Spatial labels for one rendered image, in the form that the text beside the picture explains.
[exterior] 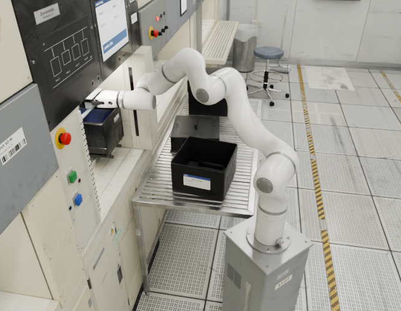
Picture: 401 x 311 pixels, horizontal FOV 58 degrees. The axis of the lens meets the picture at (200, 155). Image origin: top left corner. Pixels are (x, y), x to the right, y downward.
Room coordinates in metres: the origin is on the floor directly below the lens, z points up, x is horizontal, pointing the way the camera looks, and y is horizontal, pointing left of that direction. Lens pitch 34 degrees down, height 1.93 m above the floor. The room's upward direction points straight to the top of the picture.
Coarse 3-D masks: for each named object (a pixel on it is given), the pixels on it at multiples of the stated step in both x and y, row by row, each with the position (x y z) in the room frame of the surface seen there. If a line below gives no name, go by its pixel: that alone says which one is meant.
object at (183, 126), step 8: (176, 120) 2.01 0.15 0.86; (184, 120) 2.00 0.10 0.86; (192, 120) 2.00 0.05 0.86; (200, 120) 2.00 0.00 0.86; (208, 120) 2.00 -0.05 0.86; (216, 120) 2.01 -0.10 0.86; (176, 128) 1.90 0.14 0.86; (184, 128) 1.90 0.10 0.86; (192, 128) 1.90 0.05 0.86; (200, 128) 1.90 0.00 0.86; (208, 128) 1.90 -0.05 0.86; (216, 128) 1.90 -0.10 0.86; (176, 136) 1.81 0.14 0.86; (184, 136) 1.81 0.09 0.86; (200, 136) 1.81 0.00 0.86; (208, 136) 1.81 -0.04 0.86; (216, 136) 1.81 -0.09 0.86; (176, 144) 1.80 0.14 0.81
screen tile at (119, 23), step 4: (112, 4) 1.48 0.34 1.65; (116, 4) 1.52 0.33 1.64; (120, 4) 1.56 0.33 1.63; (112, 8) 1.48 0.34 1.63; (116, 8) 1.51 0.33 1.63; (120, 8) 1.56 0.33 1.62; (116, 12) 1.51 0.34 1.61; (124, 12) 1.59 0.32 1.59; (124, 16) 1.59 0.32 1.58; (116, 20) 1.50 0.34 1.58; (120, 20) 1.54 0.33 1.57; (124, 20) 1.58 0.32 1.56; (116, 24) 1.49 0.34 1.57; (120, 24) 1.54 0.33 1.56; (124, 24) 1.58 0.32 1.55; (116, 28) 1.49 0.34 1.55; (120, 28) 1.53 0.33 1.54
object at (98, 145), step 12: (96, 108) 1.64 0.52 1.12; (108, 108) 1.63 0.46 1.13; (108, 120) 1.48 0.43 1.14; (120, 120) 1.61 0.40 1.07; (96, 132) 1.42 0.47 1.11; (108, 132) 1.46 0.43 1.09; (120, 132) 1.59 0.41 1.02; (96, 144) 1.42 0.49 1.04; (108, 144) 1.44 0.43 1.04; (120, 144) 1.57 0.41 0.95; (96, 156) 1.48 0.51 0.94; (108, 156) 1.42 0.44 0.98
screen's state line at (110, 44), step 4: (120, 32) 1.53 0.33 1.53; (124, 32) 1.57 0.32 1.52; (116, 36) 1.48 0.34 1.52; (120, 36) 1.52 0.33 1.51; (124, 36) 1.56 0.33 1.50; (112, 40) 1.44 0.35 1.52; (116, 40) 1.47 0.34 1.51; (120, 40) 1.52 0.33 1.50; (104, 44) 1.36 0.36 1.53; (108, 44) 1.39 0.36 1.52; (112, 44) 1.43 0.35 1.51; (104, 48) 1.35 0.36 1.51; (108, 48) 1.39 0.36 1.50; (104, 52) 1.35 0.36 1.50
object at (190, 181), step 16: (192, 144) 1.68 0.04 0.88; (208, 144) 1.66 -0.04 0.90; (224, 144) 1.63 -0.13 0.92; (176, 160) 1.51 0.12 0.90; (192, 160) 1.69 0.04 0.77; (208, 160) 1.66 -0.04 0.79; (224, 160) 1.63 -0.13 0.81; (176, 176) 1.42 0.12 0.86; (192, 176) 1.40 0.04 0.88; (208, 176) 1.37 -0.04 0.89; (224, 176) 1.35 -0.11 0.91; (192, 192) 1.40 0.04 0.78; (208, 192) 1.37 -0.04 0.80; (224, 192) 1.36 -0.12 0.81
